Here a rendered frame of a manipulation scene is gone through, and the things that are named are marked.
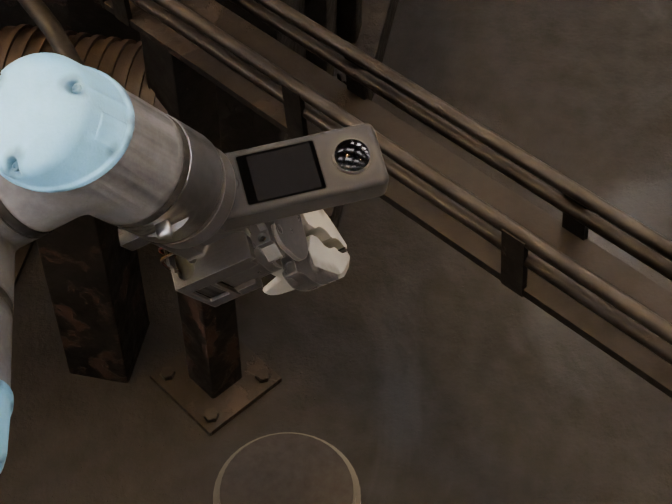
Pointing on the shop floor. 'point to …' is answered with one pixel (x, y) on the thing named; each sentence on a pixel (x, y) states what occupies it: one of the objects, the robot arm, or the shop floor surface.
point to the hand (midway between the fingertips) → (345, 254)
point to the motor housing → (93, 234)
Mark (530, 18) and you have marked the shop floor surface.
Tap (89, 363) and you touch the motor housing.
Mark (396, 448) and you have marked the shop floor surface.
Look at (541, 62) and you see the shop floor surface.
